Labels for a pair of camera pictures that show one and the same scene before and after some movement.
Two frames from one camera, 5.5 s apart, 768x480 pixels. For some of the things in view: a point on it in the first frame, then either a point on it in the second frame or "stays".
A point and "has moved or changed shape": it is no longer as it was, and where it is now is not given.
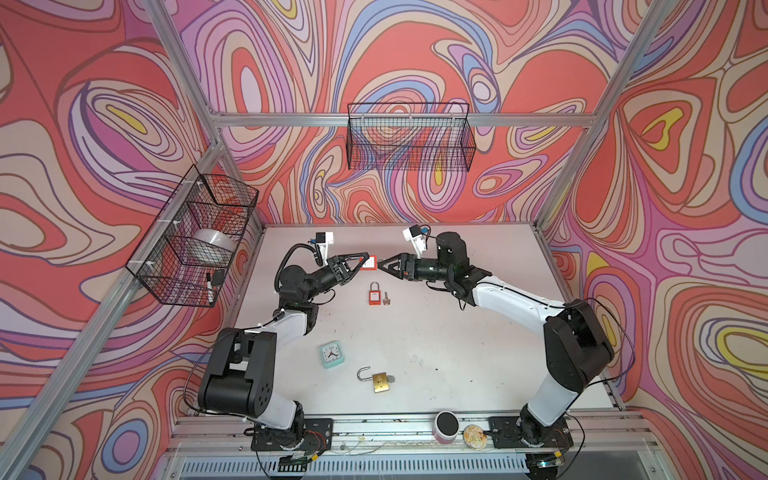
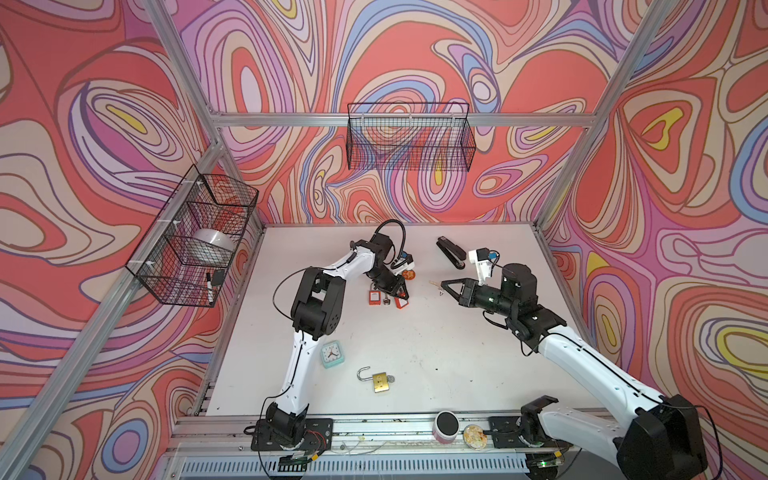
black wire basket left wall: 185,253 stays
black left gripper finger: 354,260 → 402,290
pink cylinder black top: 446,427 stays
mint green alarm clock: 331,354 stays
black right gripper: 402,259 → 467,288
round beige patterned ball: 474,437 stays
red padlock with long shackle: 371,264 has moved or changed shape
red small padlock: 374,294 stays
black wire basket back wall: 410,136 stays
